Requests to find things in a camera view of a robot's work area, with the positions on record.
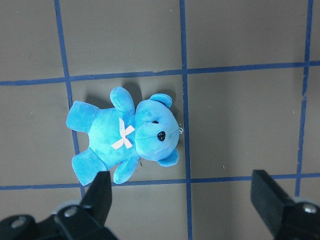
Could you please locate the blue teddy bear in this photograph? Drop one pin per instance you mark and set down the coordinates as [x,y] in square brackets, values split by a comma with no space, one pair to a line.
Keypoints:
[122,135]

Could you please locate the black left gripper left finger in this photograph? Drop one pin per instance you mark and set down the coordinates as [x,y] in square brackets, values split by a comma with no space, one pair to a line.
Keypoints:
[82,221]

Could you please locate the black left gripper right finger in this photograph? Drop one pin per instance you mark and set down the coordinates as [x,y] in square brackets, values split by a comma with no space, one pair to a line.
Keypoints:
[286,217]

